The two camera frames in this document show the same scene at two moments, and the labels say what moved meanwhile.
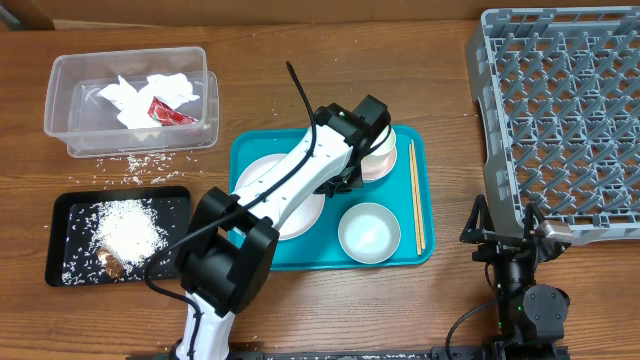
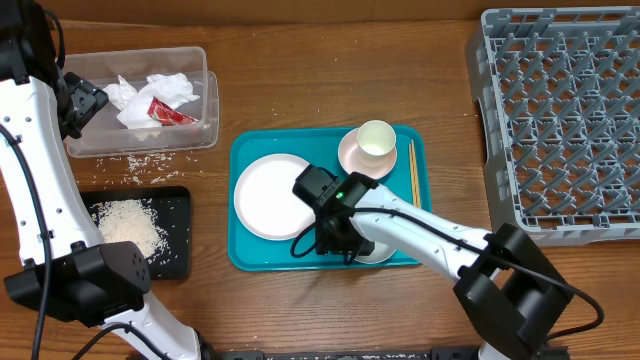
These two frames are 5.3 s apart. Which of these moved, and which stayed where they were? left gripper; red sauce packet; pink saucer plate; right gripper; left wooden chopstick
Moved: right gripper; left gripper
Stayed: red sauce packet; left wooden chopstick; pink saucer plate
